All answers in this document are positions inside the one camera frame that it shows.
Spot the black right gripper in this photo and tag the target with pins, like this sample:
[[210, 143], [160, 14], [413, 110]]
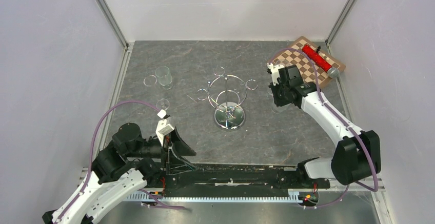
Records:
[[279, 102]]

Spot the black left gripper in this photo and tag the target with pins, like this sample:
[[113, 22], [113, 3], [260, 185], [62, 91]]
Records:
[[180, 147]]

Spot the chrome wine glass rack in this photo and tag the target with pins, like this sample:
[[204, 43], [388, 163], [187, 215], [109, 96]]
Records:
[[226, 93]]

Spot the clear wine glass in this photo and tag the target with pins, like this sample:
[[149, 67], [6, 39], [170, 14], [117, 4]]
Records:
[[278, 109], [164, 77], [155, 92]]

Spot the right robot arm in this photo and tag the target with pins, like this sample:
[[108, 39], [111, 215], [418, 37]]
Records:
[[357, 152]]

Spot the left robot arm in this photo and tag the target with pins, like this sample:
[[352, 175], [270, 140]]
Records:
[[128, 164]]

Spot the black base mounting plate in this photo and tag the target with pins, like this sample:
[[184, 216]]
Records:
[[237, 180]]

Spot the red glitter microphone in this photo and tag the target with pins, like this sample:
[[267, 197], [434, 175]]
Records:
[[332, 72]]

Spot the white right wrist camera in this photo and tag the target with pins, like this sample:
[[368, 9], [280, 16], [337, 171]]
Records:
[[274, 71]]

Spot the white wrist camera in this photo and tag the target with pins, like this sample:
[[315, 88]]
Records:
[[164, 126], [274, 71]]

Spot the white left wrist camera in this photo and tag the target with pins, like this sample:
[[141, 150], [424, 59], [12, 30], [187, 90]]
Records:
[[164, 126]]

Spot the white cable duct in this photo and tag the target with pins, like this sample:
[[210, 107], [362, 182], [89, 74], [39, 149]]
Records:
[[292, 197]]

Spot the aluminium frame rail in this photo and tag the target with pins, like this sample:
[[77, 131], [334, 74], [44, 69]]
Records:
[[112, 23]]

